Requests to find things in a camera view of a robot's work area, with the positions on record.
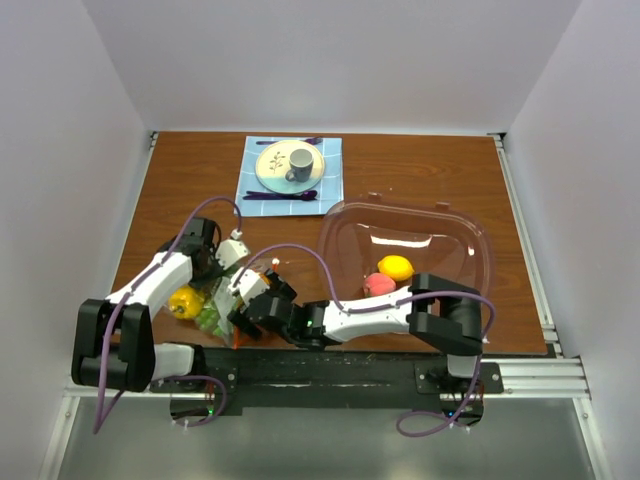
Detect clear zip top bag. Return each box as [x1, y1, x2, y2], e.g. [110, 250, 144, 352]
[197, 264, 244, 347]

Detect fake red peach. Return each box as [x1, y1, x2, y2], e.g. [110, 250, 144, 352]
[363, 272, 396, 298]

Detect fake yellow lemon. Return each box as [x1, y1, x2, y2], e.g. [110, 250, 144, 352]
[377, 255, 415, 282]

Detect clear pink plastic bowl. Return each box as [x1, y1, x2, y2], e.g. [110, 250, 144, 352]
[317, 198, 493, 302]

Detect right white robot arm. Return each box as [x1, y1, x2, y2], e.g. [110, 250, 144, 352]
[223, 270, 486, 393]

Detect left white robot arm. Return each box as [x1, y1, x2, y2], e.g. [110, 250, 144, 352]
[71, 217, 221, 392]

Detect fake yellow pepper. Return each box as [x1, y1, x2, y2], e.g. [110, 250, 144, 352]
[167, 285, 206, 320]

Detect fake green grapes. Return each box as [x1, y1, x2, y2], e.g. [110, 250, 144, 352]
[194, 305, 229, 336]

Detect purple plastic spoon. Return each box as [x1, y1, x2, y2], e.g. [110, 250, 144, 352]
[242, 190, 318, 201]

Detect cream plate with plant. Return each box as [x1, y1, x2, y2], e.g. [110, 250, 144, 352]
[255, 142, 325, 193]

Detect blue checked cloth napkin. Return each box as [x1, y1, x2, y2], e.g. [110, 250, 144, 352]
[236, 136, 344, 217]

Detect grey mug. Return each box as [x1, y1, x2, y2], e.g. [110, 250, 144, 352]
[285, 149, 314, 183]

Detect purple plastic fork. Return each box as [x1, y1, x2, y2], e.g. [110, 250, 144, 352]
[256, 136, 323, 146]

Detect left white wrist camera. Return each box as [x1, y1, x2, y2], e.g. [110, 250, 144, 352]
[214, 228, 250, 270]

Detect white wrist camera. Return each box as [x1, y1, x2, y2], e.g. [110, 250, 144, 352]
[227, 269, 269, 305]
[214, 228, 250, 270]

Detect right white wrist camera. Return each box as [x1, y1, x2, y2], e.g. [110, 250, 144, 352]
[227, 269, 269, 305]

